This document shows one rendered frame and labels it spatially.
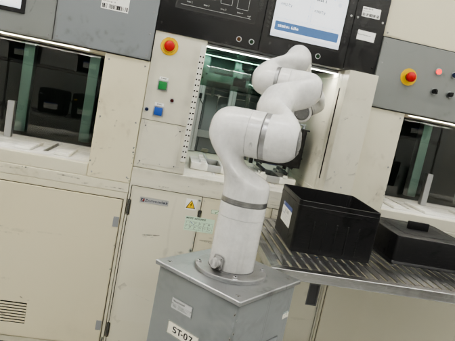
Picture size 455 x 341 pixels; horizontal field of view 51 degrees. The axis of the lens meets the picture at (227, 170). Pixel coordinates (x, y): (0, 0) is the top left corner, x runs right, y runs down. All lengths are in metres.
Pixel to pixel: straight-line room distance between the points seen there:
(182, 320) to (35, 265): 0.96
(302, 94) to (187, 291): 0.67
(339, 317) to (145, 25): 1.46
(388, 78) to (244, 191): 1.05
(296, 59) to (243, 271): 0.74
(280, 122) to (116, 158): 0.91
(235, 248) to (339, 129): 0.89
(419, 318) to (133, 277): 1.27
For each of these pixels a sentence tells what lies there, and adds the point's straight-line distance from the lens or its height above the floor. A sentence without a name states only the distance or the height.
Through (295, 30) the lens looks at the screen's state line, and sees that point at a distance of 1.96.
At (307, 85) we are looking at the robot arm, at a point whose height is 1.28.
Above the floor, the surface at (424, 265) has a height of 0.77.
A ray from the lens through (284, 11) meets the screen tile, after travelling 1.96.
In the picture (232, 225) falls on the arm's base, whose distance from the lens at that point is 1.20.
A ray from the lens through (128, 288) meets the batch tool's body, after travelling 2.06.
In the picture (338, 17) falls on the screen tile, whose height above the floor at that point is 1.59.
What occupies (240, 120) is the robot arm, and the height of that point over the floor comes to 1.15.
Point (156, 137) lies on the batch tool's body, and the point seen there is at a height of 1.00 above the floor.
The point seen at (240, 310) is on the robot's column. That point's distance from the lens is 1.15.
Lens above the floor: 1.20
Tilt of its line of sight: 8 degrees down
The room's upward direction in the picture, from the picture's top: 11 degrees clockwise
